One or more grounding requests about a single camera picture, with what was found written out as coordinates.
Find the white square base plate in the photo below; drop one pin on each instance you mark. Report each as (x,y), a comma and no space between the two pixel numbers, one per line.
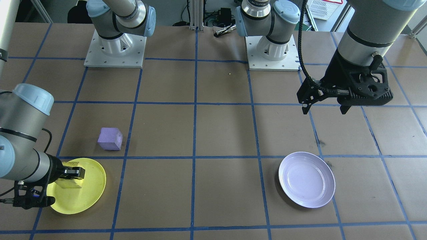
(100,60)
(257,65)

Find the white plastic basket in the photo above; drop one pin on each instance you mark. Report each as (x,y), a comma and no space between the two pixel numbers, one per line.
(320,10)

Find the purple foam block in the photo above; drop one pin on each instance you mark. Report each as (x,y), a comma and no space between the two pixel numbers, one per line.
(110,139)

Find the black bag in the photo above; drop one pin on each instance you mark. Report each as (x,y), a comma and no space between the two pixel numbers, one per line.
(77,13)

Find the silver metal connector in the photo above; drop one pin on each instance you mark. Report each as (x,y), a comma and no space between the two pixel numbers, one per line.
(225,31)

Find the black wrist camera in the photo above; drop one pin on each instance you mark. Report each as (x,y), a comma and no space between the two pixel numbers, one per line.
(33,201)
(367,96)

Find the purple plastic plate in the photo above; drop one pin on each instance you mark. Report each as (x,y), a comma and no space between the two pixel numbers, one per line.
(307,180)

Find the black electronics box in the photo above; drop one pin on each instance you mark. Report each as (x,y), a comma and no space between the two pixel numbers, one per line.
(226,15)

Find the yellow plastic plate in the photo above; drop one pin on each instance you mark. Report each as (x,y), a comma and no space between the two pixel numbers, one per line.
(86,196)

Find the yellow foam block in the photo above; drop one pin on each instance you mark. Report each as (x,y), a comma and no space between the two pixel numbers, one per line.
(70,184)

